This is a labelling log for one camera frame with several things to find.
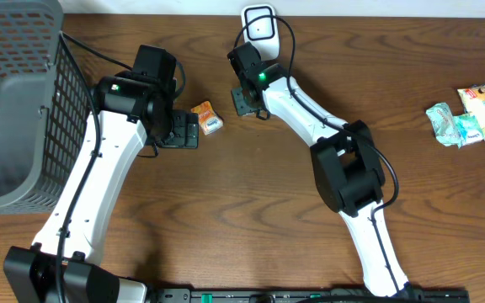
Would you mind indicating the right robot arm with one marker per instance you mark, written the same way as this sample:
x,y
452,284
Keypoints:
x,y
349,171

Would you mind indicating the dark grey plastic basket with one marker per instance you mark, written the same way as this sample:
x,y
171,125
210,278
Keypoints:
x,y
43,107

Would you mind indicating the small teal tissue pack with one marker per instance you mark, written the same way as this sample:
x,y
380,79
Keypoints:
x,y
468,128

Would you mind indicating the white barcode scanner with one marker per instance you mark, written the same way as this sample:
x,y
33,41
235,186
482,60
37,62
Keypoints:
x,y
262,32

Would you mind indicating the orange snack pack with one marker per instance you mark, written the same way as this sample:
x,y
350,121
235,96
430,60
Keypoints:
x,y
209,120

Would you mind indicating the light green pack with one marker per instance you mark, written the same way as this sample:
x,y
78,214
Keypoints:
x,y
444,126

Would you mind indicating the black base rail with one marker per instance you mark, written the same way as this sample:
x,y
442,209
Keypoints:
x,y
340,295

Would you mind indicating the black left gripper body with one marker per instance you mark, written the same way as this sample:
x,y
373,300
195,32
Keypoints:
x,y
177,135

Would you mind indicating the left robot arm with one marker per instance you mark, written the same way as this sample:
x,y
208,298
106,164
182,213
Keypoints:
x,y
131,109

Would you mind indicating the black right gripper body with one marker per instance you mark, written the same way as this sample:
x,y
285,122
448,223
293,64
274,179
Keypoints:
x,y
240,104

